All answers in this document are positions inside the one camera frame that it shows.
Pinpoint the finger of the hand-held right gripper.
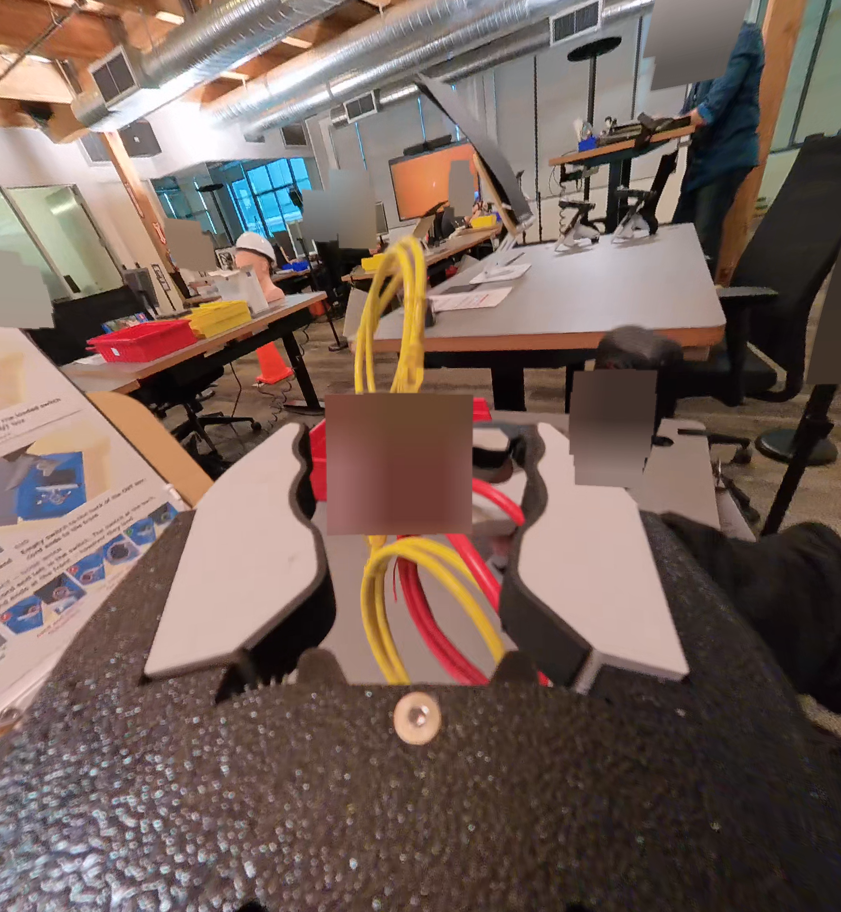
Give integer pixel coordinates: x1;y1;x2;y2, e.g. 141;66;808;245
637;419;722;532
472;419;533;537

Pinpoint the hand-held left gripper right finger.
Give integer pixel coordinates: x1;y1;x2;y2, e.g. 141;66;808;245
499;422;690;697

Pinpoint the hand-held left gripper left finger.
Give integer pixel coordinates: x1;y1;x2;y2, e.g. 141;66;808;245
142;422;339;704

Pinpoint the yellow ethernet cable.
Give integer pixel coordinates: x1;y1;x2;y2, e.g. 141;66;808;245
360;533;508;686
352;235;430;395

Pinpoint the red ethernet cable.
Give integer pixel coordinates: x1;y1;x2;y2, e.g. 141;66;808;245
395;479;553;686

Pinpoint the person's right forearm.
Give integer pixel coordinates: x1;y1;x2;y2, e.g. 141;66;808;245
659;509;841;722

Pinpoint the grey desk wood edge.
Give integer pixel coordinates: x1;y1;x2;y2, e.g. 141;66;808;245
60;291;330;418
372;223;728;413

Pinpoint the red plastic bin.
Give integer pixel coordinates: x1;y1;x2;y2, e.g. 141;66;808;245
308;396;494;503

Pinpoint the black white device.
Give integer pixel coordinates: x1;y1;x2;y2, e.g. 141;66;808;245
553;199;601;252
609;187;661;239

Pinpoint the white paper sheet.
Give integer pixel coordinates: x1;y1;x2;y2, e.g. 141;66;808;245
469;261;534;285
431;285;514;313

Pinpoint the black office chair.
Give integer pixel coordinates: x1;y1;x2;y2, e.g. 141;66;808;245
705;121;841;467
151;363;262;451

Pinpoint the orange traffic cone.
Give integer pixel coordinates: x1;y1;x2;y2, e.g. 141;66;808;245
254;342;295;386

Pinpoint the wooden standing desk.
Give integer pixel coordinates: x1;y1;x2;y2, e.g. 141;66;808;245
548;113;699;236

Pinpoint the printed instruction board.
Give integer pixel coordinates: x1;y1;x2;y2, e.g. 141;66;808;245
0;303;216;767

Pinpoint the red mesh basket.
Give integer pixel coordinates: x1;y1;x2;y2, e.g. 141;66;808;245
87;318;200;364

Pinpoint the yellow plastic bin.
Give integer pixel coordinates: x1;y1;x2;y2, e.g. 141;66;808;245
187;300;254;340

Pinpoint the black tilted board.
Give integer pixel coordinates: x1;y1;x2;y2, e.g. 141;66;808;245
415;71;535;223

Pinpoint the white carton box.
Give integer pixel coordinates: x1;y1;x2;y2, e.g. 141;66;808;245
214;274;270;316

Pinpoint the mannequin head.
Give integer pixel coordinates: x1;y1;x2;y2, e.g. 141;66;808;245
238;256;286;307

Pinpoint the black floor lamp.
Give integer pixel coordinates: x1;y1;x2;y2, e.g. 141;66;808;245
567;34;625;215

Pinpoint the orange wall screen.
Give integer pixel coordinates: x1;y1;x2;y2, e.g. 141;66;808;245
388;142;482;222

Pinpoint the silver ventilation duct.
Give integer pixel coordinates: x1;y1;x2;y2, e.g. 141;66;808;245
71;0;407;136
203;0;652;140

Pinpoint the black wall speaker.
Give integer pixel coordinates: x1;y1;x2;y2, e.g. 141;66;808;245
119;119;162;158

